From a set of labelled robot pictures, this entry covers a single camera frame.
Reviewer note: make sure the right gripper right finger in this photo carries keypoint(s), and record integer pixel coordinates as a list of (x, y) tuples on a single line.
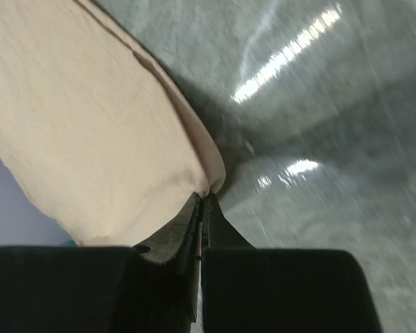
[(217, 231)]

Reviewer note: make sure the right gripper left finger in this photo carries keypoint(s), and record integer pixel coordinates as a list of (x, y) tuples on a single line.
[(174, 256)]

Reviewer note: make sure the beige t-shirt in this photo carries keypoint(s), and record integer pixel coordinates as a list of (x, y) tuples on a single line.
[(92, 128)]

